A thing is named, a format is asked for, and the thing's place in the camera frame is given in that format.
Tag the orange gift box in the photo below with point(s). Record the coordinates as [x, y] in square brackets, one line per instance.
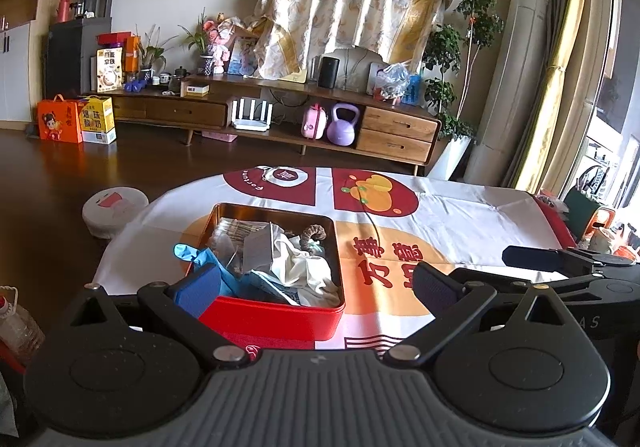
[59, 122]

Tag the potted green tree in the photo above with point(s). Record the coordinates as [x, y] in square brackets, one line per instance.
[475, 7]

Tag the black cabinet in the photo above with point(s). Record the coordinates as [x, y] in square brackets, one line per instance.
[70, 62]

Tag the dark teapot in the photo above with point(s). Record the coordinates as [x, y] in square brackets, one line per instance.
[176, 83]

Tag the white standing air conditioner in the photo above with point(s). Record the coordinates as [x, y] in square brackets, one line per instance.
[515, 52]

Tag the yellow milk carton box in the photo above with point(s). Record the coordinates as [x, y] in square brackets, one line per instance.
[99, 119]

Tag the clear plastic bag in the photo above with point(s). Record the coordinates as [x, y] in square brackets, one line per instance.
[395, 82]

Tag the red flat box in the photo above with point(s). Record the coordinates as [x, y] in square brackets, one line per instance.
[114, 38]

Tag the glass balcony door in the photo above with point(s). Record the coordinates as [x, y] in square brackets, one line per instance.
[620, 52]

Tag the white router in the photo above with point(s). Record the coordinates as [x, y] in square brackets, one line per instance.
[251, 121]

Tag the yellow curtain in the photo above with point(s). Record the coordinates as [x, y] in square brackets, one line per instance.
[565, 52]

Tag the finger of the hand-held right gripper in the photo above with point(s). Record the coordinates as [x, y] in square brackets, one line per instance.
[575, 279]
[540, 256]

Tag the brown hair scrunchie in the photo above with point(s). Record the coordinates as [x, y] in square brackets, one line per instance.
[316, 230]

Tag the potted orchid plant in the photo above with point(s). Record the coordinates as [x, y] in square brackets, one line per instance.
[206, 63]

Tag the grey cushion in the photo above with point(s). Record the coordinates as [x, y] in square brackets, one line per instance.
[360, 64]

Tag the purple dumbbells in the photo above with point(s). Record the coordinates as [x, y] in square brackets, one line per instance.
[135, 86]

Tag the orange container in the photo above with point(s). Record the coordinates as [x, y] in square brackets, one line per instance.
[627, 249]

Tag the green knife block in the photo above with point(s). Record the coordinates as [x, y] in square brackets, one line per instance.
[580, 212]

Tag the floral cloth cover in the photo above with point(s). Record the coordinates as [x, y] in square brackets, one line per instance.
[350, 2]

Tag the wooden TV cabinet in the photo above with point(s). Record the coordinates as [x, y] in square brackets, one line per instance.
[395, 132]

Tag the blue rubber glove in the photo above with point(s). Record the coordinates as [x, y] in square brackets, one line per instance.
[200, 257]

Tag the white robot vacuum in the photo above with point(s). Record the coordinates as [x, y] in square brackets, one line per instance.
[115, 209]

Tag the clear plastic packet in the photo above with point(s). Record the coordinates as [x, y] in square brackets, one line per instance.
[235, 234]

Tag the red thermos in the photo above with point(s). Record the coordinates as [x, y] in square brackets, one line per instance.
[64, 7]

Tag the plastic bottle with red cap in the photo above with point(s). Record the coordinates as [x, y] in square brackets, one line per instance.
[20, 327]

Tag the black cylinder speaker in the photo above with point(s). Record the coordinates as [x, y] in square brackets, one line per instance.
[329, 72]

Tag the printed white red tablecloth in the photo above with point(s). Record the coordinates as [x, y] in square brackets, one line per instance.
[450, 217]

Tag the pink doll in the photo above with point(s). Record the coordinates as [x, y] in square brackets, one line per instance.
[219, 47]

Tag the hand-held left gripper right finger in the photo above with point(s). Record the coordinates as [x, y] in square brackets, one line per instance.
[430, 284]

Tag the blue bottle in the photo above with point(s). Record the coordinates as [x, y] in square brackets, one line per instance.
[414, 89]

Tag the cream cloth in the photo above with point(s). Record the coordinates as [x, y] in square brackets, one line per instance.
[305, 272]

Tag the pink flat box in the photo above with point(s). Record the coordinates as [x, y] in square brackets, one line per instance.
[220, 136]

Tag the small white yellow box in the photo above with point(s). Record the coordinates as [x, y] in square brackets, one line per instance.
[195, 90]

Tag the pink toy suitcase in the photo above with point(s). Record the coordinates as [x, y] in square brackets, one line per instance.
[314, 123]

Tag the potted grass plant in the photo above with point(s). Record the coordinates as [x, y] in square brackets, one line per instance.
[146, 74]

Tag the photo frame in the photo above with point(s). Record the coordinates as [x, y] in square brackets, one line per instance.
[243, 56]

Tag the red tin box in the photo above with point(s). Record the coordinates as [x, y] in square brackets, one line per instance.
[280, 322]

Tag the wooden shelf cabinet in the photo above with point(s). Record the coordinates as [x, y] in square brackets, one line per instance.
[20, 52]

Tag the purple kettlebell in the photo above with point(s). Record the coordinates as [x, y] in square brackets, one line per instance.
[342, 131]

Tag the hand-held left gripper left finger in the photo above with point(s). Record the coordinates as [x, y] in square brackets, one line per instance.
[197, 289]

